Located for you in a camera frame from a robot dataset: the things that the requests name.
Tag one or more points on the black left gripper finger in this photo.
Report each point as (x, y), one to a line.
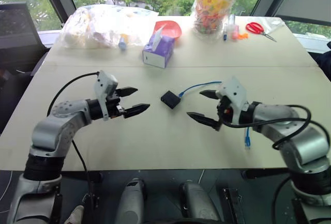
(128, 91)
(137, 109)

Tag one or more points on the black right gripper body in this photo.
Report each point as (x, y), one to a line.
(224, 112)

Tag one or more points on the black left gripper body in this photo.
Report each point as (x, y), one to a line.
(113, 105)

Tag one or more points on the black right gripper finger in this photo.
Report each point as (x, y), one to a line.
(210, 94)
(205, 120)

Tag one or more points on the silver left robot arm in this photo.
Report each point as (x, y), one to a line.
(51, 128)

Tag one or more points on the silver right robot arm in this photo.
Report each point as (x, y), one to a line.
(297, 136)

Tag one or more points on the small black adapter box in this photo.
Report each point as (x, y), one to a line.
(170, 99)

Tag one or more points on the blue and orange tube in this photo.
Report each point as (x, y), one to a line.
(122, 43)

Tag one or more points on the purple tissue box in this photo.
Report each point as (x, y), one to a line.
(161, 50)

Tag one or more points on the small orange clip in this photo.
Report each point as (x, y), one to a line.
(243, 36)

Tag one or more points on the clear pack of pens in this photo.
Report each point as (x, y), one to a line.
(228, 28)

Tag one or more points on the clear bag of white items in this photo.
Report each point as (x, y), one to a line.
(95, 27)

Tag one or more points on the red plastic bowl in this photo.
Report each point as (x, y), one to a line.
(172, 28)

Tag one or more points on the bagged jar of colourful candies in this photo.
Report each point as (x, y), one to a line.
(210, 9)

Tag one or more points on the crumpled clear plastic bag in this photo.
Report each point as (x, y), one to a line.
(272, 24)

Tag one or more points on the black office chair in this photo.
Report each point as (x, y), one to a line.
(15, 53)

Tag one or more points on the dark blue bag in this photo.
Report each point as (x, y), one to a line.
(324, 61)

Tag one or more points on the white shoe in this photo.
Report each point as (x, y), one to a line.
(75, 215)

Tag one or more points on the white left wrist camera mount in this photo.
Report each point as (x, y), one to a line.
(103, 84)

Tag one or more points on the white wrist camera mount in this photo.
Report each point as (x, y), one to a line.
(236, 92)
(103, 84)

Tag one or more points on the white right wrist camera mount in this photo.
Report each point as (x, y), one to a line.
(236, 92)

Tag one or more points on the black metal bracket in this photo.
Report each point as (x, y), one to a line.
(232, 206)

